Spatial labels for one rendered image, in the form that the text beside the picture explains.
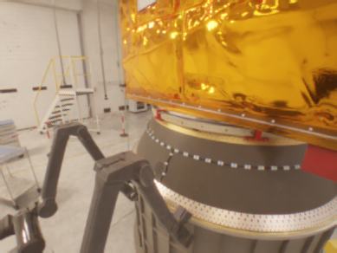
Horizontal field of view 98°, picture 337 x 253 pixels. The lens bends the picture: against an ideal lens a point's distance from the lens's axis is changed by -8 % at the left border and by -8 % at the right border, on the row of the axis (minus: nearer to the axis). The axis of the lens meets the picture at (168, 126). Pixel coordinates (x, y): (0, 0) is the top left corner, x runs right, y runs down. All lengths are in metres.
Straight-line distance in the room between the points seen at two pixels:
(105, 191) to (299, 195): 1.14
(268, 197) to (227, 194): 0.25
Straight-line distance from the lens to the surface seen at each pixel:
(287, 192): 1.24
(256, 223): 1.18
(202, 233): 1.27
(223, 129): 1.05
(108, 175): 0.40
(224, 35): 1.00
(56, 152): 0.84
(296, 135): 0.91
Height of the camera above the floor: 2.02
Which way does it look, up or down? 18 degrees down
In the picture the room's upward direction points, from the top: straight up
